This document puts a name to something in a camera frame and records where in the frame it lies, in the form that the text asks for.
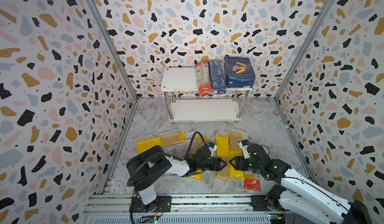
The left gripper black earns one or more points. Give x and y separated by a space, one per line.
217 167

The blue Barilla spaghetti box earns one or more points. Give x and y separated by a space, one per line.
217 77

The white two-tier shelf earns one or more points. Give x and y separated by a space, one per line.
199 109

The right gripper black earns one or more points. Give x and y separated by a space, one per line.
241 163

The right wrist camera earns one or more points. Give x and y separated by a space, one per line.
243 144

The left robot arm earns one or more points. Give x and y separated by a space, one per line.
146 168

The red-end spaghetti bag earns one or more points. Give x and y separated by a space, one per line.
203 79
252 181

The yellow spaghetti bag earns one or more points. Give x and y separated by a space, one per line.
223 153
163 141
198 147
234 151

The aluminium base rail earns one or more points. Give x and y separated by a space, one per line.
204 209

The blue Barilla penne box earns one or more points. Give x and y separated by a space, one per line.
239 73

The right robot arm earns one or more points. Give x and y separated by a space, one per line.
294 192

